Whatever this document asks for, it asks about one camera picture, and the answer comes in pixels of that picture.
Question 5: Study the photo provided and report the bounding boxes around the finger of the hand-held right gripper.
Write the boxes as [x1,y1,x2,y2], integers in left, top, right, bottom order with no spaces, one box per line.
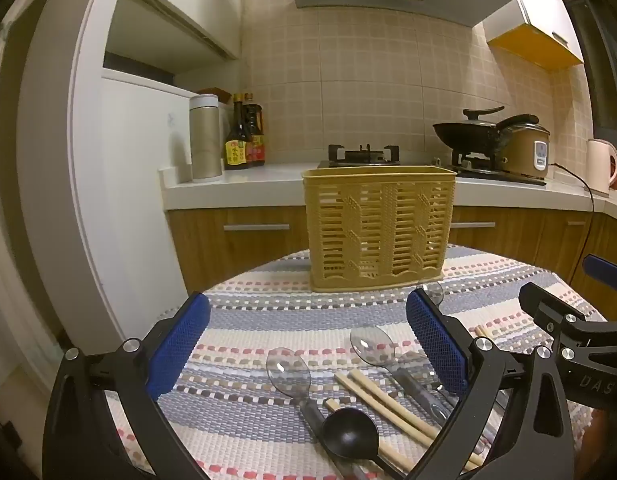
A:
[583,254,617,294]
[517,281,592,346]

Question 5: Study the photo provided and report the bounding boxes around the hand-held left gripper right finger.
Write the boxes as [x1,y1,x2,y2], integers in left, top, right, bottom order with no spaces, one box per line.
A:
[405,287,575,480]

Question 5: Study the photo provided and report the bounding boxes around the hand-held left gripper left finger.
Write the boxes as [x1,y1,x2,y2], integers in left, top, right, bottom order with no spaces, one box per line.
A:
[42,291,212,480]

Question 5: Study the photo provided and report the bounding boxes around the black plastic spoon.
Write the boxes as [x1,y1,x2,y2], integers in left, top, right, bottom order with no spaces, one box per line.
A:
[321,406,407,480]

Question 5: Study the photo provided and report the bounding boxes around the yellow plastic utensil basket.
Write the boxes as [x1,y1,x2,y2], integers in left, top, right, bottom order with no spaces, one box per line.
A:
[301,165,458,293]

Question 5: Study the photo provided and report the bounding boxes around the striped woven tablecloth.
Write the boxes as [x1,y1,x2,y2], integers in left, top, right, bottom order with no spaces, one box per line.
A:
[106,244,609,480]

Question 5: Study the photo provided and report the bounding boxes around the wooden base cabinets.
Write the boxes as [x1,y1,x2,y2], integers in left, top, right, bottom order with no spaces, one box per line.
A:
[167,205,617,306]

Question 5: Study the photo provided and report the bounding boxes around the pale pink electric kettle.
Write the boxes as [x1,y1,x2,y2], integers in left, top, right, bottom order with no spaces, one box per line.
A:
[587,138,617,197]

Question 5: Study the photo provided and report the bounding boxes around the beige pressure cooker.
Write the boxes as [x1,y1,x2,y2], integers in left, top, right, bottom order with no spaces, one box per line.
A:
[497,115,552,181]

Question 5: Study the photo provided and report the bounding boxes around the black wok with lid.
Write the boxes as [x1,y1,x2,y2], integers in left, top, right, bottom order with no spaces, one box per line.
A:
[433,106,507,153]

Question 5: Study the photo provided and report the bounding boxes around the white kitchen countertop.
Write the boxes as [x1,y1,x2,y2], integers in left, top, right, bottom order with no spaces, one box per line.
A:
[158,157,617,217]

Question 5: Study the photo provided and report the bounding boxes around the black gas stove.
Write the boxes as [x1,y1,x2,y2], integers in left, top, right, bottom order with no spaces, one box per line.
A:
[317,144,548,187]

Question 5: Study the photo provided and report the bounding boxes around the slim dark sauce bottle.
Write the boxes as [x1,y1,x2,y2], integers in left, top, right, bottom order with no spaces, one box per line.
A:
[224,93,252,171]

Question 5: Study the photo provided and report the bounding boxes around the beige cylindrical canister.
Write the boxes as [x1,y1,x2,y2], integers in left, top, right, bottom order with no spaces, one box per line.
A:
[189,94,224,183]

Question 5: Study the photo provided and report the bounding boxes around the wide dark sauce bottle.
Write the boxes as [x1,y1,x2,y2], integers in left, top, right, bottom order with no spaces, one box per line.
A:
[242,93,266,167]

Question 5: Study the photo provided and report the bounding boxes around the brown wooden box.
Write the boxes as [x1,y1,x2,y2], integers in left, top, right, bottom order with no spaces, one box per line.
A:
[198,87,234,107]

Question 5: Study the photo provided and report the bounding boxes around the black power cable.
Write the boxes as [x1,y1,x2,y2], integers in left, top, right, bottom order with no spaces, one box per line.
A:
[547,162,594,283]

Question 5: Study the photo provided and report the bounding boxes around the yellow wall cabinet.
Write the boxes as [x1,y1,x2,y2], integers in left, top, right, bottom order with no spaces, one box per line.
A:
[486,0,587,71]

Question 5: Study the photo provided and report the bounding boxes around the white wall cabinet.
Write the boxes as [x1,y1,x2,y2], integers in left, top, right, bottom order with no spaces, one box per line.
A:
[103,0,244,68]

